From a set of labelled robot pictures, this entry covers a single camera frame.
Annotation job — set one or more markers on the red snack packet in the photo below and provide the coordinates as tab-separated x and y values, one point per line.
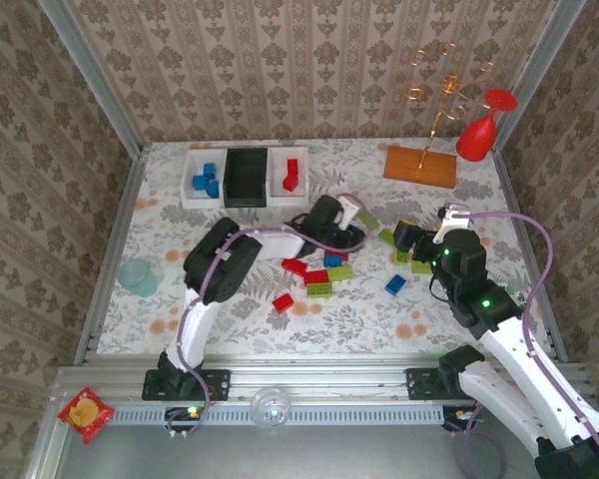
86	414

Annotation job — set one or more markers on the aluminium frame side rail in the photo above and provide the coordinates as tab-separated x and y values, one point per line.
111	249
516	209

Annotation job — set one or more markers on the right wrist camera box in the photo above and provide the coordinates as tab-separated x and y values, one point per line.
454	212

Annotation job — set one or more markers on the red lego brick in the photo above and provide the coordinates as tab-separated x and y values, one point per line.
317	277
292	166
294	265
344	256
283	302
289	182

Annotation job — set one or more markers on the pale teal cup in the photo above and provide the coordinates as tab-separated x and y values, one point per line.
137	277

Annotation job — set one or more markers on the white plastic container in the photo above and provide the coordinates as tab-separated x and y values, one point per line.
278	164
204	199

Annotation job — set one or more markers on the red plastic goblet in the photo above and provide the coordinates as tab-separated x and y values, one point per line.
476	137

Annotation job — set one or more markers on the floral patterned table cover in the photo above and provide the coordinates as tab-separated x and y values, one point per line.
329	324

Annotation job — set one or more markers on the black plastic container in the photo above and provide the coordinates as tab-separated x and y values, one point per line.
244	174

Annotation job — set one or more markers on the clear glass dome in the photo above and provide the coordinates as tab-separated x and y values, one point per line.
269	406

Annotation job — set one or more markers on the aluminium frame post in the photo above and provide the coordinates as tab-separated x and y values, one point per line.
537	75
94	75

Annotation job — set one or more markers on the black controller board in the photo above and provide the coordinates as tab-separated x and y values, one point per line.
179	418
456	418

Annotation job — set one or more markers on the green lego brick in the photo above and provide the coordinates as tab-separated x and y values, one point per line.
340	272
421	267
369	220
319	290
402	256
386	236

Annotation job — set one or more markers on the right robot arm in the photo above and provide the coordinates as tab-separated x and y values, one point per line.
524	369

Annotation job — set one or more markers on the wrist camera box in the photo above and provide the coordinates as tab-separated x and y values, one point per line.
349	207
454	212

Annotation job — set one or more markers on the aluminium frame cross beam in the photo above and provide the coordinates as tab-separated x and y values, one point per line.
329	379

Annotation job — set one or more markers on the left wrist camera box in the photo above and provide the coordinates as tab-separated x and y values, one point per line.
349	207

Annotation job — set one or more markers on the grey metal plate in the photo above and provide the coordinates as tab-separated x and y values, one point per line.
329	454

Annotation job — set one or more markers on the blue lego brick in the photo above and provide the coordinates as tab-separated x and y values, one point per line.
212	188
332	261
209	170
395	284
198	182

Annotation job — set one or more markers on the aluminium frame lower rail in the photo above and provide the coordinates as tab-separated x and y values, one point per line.
45	449
581	410

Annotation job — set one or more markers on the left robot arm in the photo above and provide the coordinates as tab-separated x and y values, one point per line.
219	269

